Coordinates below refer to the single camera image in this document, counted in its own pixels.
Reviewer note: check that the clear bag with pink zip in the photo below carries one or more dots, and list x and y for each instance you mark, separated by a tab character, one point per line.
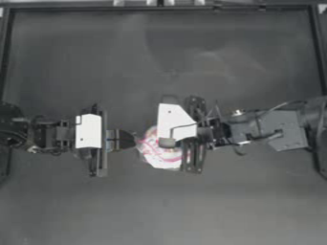
154	156

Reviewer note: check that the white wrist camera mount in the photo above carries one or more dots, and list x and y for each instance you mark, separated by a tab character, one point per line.
174	121
89	130

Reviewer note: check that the black table frame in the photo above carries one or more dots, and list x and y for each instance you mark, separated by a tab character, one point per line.
65	6

